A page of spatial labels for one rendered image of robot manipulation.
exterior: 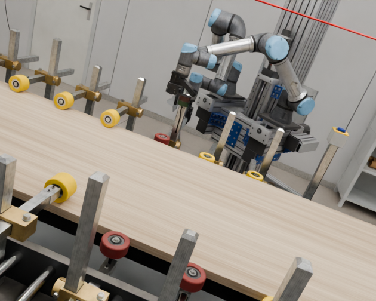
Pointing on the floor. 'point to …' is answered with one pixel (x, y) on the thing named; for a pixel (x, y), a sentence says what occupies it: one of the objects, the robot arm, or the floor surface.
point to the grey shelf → (375, 180)
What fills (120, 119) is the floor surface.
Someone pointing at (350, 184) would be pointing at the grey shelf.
